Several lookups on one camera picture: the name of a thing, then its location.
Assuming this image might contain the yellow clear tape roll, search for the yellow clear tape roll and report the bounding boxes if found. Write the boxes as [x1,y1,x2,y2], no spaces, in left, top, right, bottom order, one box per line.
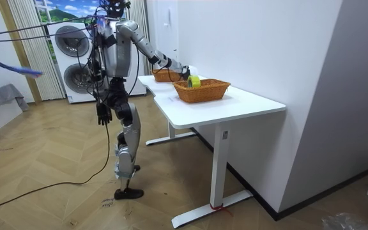
[187,75,201,89]

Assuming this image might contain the clear plastic bag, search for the clear plastic bag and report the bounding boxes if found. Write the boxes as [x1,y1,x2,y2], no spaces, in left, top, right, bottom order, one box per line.
[321,212,368,230]

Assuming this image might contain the cable bundle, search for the cable bundle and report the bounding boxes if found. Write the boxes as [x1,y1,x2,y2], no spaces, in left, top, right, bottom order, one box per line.
[0,14,108,79]

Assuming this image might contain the landscape wall poster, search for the landscape wall poster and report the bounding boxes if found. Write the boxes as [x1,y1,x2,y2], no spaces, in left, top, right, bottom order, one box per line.
[33,0,128,61]

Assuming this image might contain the white washing machine tower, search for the white washing machine tower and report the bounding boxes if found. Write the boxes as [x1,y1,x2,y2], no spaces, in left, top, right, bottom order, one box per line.
[47,20,147,104]

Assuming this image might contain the black floor cable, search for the black floor cable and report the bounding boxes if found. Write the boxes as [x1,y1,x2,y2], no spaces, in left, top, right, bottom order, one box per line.
[0,123,112,215]

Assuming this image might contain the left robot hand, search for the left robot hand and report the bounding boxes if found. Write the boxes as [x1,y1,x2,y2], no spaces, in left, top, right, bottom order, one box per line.
[95,102,113,127]

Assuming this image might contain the orange wicker basket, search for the orange wicker basket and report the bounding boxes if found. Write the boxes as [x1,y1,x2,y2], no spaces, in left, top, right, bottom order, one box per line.
[172,78,232,104]
[151,68,185,83]

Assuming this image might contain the robot body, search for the robot body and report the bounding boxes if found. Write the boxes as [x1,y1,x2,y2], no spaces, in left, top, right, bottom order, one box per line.
[86,0,134,81]

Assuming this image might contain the robot legs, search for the robot legs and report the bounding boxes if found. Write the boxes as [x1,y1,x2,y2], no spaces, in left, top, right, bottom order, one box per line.
[106,76,145,201]

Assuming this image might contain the red string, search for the red string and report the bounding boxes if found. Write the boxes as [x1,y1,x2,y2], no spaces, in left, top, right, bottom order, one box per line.
[209,203,234,219]

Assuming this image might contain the white pleated curtain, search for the white pleated curtain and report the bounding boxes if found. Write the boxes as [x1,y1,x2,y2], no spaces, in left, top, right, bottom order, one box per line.
[127,0,152,76]
[6,0,66,102]

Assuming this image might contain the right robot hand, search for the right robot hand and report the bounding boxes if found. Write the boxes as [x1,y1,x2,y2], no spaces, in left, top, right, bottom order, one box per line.
[178,65,192,81]

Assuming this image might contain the white desk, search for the white desk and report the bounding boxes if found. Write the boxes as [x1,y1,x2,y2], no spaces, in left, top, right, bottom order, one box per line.
[137,74,287,229]

